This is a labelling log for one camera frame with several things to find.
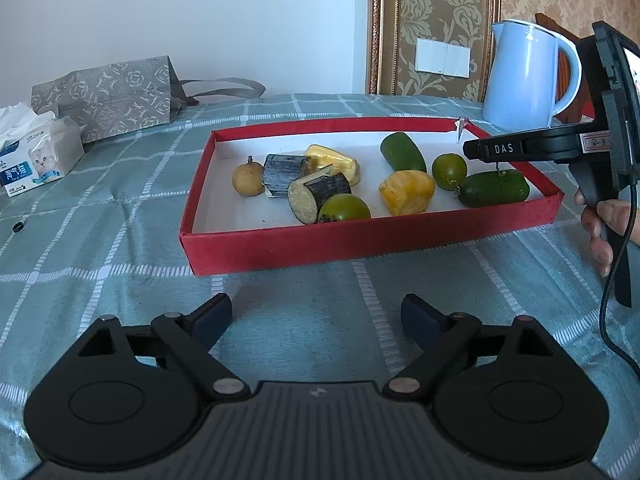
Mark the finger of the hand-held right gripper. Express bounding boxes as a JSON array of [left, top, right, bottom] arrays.
[[462, 132, 533, 166]]

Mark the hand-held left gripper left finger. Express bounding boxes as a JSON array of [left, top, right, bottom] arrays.
[[75, 292, 252, 402]]

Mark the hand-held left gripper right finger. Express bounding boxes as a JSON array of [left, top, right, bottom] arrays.
[[382, 294, 558, 402]]

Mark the bitten green cucumber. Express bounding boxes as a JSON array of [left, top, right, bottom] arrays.
[[457, 170, 531, 209]]

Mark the green tomato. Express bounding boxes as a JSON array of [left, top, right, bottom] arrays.
[[431, 153, 469, 191], [318, 194, 372, 224]]

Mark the whole green cucumber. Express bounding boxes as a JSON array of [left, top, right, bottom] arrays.
[[380, 131, 428, 174]]

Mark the red shallow cardboard box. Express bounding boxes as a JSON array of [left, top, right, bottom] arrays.
[[180, 116, 565, 277]]

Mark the orange-yellow jackfruit piece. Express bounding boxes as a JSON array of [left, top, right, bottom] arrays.
[[378, 170, 436, 217]]

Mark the brown longan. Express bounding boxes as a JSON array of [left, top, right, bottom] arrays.
[[232, 156, 266, 197]]

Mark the dark sugarcane piece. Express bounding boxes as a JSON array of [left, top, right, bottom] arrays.
[[287, 172, 353, 225]]

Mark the dark eggplant piece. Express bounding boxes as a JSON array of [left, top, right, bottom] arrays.
[[262, 154, 312, 199]]

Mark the pale yellow jackfruit piece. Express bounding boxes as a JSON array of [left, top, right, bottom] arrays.
[[305, 145, 362, 187]]

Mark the person's right hand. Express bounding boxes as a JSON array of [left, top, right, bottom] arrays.
[[574, 187, 640, 279]]

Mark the brown wooden chair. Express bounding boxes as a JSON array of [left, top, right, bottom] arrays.
[[535, 12, 603, 126]]

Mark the light blue electric kettle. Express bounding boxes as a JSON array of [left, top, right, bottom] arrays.
[[481, 19, 584, 131]]

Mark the green checked tablecloth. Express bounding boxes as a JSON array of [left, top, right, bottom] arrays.
[[0, 92, 640, 480]]

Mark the gold framed wallpaper panel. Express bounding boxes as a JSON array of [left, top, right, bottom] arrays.
[[367, 0, 502, 101]]

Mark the white tissue pack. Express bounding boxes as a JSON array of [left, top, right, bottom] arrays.
[[0, 102, 85, 199]]

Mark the grey patterned gift bag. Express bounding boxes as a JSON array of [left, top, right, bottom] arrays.
[[31, 56, 267, 145]]

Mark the white wall switch panel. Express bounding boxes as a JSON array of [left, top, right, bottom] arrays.
[[416, 37, 472, 79]]

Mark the black cable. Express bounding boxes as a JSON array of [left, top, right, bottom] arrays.
[[597, 195, 640, 382]]

